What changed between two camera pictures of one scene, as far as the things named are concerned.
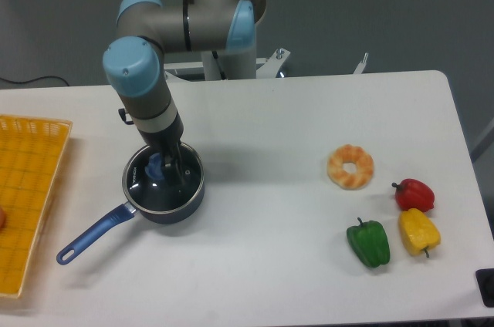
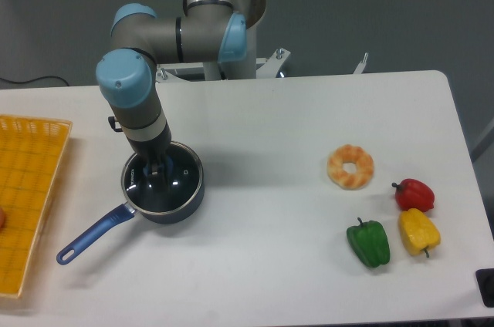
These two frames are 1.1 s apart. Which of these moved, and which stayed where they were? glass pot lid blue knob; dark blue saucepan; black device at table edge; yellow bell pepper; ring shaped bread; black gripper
Moved: glass pot lid blue knob; black gripper
Stayed: ring shaped bread; yellow bell pepper; dark blue saucepan; black device at table edge
